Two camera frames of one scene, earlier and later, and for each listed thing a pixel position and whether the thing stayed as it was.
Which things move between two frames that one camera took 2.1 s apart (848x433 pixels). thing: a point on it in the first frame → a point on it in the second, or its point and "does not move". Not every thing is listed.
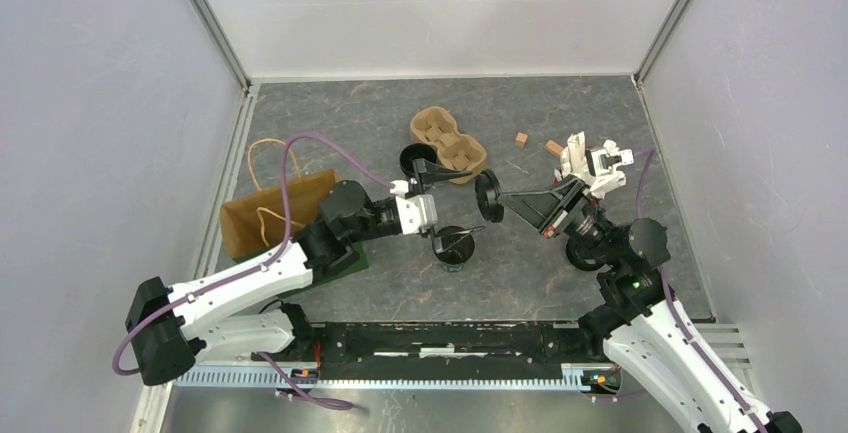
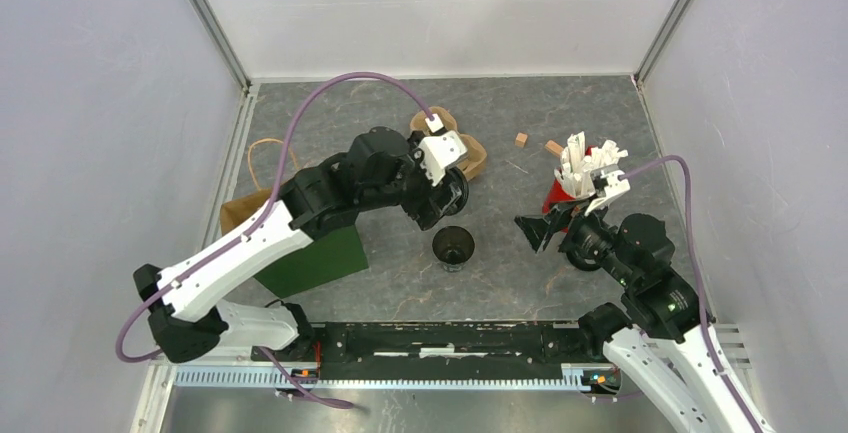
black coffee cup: x=454 y=257 does not move
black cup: x=487 y=191 → x=454 y=192
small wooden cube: x=520 y=140 does not move
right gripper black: x=550 y=209 → x=536 y=230
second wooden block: x=553 y=147 does not move
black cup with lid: x=583 y=256 does not move
